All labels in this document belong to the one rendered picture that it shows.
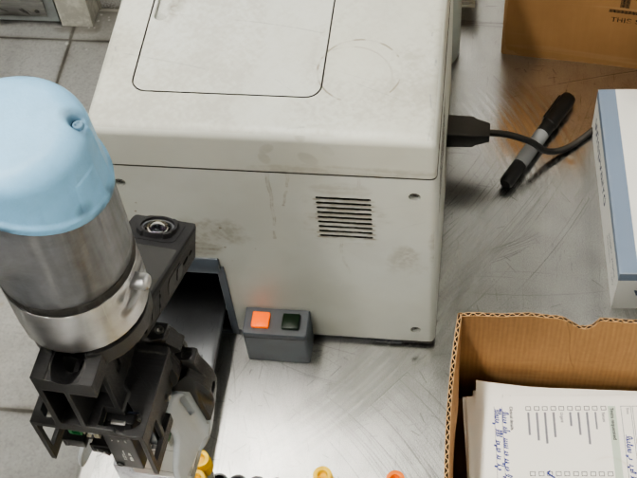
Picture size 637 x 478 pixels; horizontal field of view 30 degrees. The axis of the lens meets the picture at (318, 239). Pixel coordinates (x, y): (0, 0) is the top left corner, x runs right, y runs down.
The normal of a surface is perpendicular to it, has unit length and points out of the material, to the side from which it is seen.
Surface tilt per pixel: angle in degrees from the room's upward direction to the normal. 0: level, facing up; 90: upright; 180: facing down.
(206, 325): 0
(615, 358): 92
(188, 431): 80
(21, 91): 1
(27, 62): 0
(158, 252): 28
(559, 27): 90
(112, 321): 90
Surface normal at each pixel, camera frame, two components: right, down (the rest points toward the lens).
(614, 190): -0.07, -0.57
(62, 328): -0.05, 0.81
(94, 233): 0.76, 0.50
